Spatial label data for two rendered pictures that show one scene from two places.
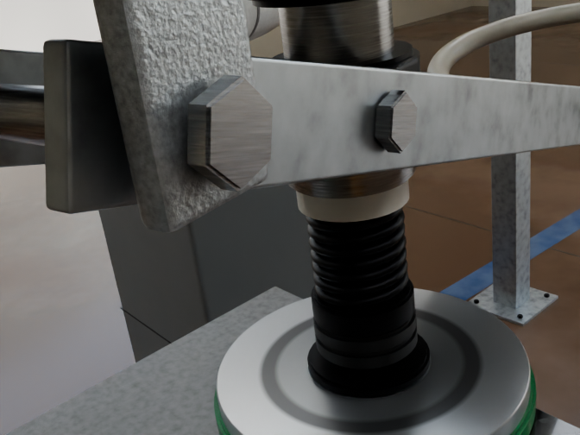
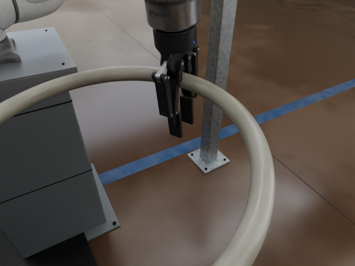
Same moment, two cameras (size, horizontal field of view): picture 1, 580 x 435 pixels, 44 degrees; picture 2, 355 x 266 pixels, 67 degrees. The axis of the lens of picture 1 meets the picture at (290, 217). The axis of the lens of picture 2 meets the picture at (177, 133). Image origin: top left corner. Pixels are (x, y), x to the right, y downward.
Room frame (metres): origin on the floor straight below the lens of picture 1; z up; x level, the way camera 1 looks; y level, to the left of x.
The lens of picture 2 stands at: (0.66, -0.60, 1.24)
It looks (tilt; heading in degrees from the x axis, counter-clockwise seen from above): 39 degrees down; 7
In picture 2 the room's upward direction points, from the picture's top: straight up
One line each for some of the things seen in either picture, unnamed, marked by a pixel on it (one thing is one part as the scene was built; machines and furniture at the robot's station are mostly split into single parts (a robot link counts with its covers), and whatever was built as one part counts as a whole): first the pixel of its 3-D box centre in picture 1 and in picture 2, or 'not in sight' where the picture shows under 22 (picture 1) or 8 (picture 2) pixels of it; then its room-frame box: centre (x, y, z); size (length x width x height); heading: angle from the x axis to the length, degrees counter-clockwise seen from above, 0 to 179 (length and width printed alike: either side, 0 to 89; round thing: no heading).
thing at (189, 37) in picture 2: not in sight; (176, 49); (1.13, -0.54, 1.05); 0.08 x 0.07 x 0.09; 156
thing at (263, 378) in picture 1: (368, 368); not in sight; (0.42, -0.04, 0.89); 0.21 x 0.21 x 0.01
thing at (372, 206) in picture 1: (350, 173); not in sight; (0.42, -0.04, 1.03); 0.07 x 0.07 x 0.04
